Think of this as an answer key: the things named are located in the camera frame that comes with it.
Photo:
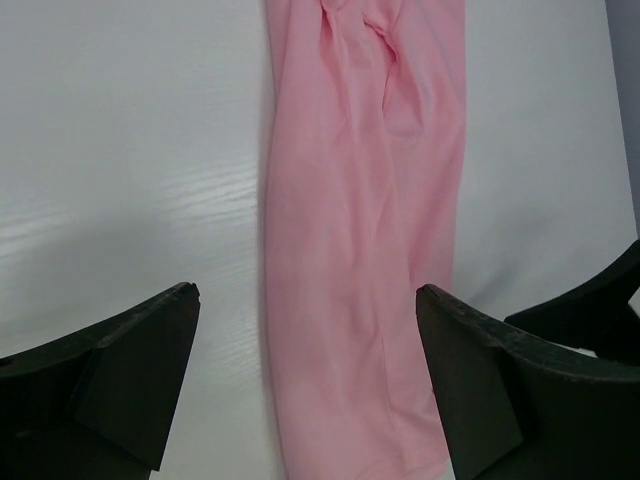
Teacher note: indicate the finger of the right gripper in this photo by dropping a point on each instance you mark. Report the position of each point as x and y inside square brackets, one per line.
[595, 316]

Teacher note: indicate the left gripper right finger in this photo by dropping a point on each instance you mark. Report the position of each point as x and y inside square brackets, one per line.
[514, 406]

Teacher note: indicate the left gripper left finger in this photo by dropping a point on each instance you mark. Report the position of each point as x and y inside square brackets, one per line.
[99, 403]

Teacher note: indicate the pink t-shirt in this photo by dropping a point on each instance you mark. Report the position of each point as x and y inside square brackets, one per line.
[360, 212]

